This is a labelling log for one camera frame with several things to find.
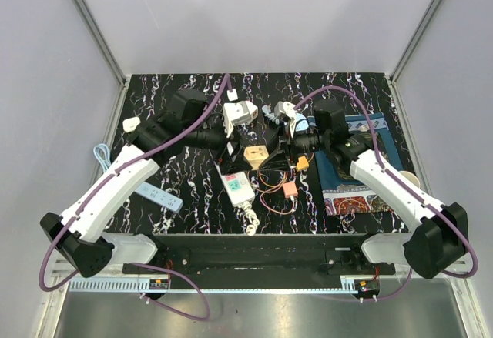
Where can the white paper cup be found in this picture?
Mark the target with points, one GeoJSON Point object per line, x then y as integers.
{"type": "Point", "coordinates": [412, 178]}

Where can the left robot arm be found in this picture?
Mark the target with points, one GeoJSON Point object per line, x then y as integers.
{"type": "Point", "coordinates": [79, 232]}

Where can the aluminium frame post left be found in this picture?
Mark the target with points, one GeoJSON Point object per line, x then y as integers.
{"type": "Point", "coordinates": [100, 41]}

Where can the yellow USB charger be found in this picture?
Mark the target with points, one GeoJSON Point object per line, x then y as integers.
{"type": "Point", "coordinates": [302, 163]}

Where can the white multicolour power strip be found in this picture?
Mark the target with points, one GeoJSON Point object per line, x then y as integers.
{"type": "Point", "coordinates": [237, 187]}

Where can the light blue power strip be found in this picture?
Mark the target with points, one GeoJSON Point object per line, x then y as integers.
{"type": "Point", "coordinates": [160, 197]}

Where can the blue patterned placemat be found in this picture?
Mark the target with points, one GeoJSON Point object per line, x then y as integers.
{"type": "Point", "coordinates": [343, 194]}

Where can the aluminium frame post right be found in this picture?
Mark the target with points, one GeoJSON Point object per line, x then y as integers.
{"type": "Point", "coordinates": [415, 40]}

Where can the white wall charger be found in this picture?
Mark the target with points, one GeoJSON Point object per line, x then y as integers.
{"type": "Point", "coordinates": [129, 125]}

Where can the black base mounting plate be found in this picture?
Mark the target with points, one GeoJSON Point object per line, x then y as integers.
{"type": "Point", "coordinates": [331, 253]}

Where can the beige travel adapter cube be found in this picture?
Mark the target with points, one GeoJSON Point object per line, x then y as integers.
{"type": "Point", "coordinates": [255, 155]}

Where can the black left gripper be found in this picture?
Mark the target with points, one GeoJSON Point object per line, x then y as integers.
{"type": "Point", "coordinates": [234, 162]}

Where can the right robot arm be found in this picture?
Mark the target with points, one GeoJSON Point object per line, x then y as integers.
{"type": "Point", "coordinates": [437, 234]}

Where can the pink USB charger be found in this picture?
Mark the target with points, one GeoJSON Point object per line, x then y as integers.
{"type": "Point", "coordinates": [290, 189]}

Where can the aluminium frame post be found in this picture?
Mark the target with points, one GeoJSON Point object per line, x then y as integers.
{"type": "Point", "coordinates": [415, 40]}
{"type": "Point", "coordinates": [100, 41]}

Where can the round light blue socket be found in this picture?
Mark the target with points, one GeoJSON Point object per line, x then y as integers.
{"type": "Point", "coordinates": [301, 126]}

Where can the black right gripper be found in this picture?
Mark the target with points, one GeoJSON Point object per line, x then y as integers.
{"type": "Point", "coordinates": [278, 160]}

